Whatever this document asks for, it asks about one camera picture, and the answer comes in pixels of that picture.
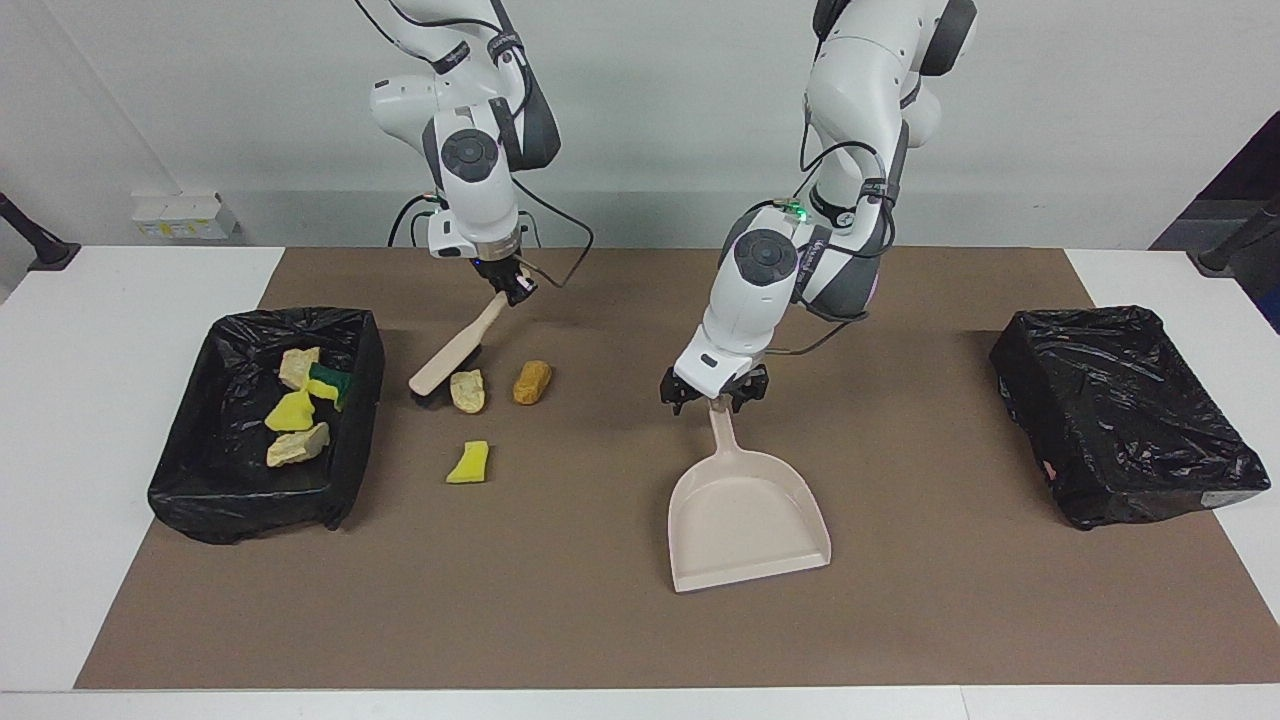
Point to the brown table mat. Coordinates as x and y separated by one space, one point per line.
640 620

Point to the pale crinkled bread piece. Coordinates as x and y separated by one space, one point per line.
467 392
298 446

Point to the black stand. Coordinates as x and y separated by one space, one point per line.
45 250
1235 245

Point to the striped brown bread piece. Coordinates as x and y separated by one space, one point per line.
298 368

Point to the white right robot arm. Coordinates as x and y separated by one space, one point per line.
475 190

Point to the brown bread nugget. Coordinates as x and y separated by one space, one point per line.
532 383

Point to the black bagged bin pink mark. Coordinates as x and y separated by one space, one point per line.
1120 420

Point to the beige brush with black bristles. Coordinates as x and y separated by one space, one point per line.
450 355

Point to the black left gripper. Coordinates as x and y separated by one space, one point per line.
718 383

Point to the beige plastic dustpan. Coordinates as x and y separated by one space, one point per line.
745 520

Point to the white wall socket box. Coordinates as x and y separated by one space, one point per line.
180 218

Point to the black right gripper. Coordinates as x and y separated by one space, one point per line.
500 272

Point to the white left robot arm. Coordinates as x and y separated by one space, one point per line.
760 290

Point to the yellow green sponge piece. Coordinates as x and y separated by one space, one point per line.
330 380

